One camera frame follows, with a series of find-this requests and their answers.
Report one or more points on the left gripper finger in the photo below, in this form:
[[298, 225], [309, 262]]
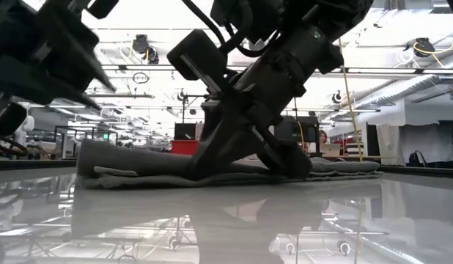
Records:
[[28, 84], [76, 69]]

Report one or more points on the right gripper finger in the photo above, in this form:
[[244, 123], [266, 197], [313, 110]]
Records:
[[285, 161], [223, 139]]

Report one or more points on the grey waffle weave towel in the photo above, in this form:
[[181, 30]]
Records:
[[138, 163]]

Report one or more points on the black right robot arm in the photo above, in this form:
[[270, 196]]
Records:
[[322, 14]]

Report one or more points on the small black monitor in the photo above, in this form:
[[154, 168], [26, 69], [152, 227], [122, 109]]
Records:
[[185, 131]]

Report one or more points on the red plastic bin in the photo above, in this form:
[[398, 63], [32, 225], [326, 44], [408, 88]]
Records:
[[184, 147]]

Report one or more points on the large black monitor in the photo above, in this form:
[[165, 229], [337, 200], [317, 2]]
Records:
[[307, 128]]

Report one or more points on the person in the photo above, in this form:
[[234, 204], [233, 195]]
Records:
[[323, 137]]

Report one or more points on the silver laptop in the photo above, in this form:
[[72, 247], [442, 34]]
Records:
[[331, 149]]

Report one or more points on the black curved tube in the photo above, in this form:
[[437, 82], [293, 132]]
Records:
[[17, 146]]

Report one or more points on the black backpack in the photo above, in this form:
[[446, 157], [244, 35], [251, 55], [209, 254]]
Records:
[[417, 160]]

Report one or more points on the black gantry frame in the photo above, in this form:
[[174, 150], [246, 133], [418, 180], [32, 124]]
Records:
[[191, 96]]

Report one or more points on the black metal rack frame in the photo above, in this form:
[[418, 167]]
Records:
[[83, 127]]

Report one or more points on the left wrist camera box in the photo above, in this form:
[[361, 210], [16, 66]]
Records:
[[102, 7]]

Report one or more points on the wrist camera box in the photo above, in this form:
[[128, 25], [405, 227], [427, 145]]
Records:
[[197, 55], [102, 7]]

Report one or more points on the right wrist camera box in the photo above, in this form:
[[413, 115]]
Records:
[[197, 55]]

